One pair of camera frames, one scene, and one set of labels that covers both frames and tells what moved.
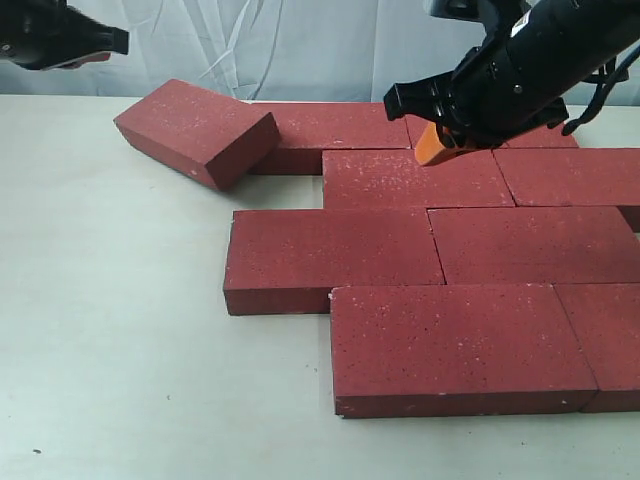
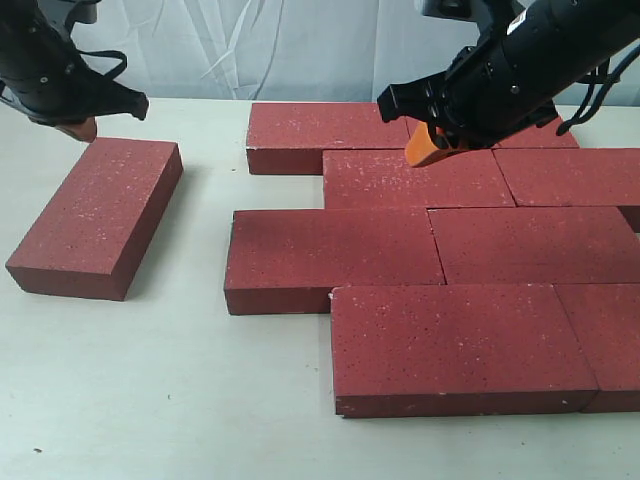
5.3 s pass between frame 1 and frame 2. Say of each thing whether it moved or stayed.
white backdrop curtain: stayed
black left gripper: moved
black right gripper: stayed
